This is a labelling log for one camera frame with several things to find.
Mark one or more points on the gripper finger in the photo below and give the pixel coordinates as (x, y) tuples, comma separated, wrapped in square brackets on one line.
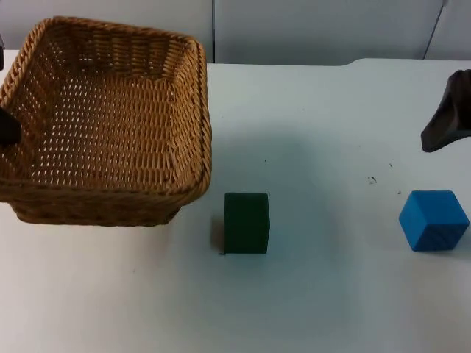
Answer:
[(447, 117), (8, 128)]

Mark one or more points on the pale brown wicker basket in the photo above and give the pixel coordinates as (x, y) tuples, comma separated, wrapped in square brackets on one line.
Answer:
[(110, 139)]

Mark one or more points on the green cube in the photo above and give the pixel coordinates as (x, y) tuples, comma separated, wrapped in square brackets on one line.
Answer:
[(246, 224)]

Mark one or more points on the blue cube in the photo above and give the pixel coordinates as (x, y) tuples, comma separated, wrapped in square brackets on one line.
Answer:
[(432, 220)]

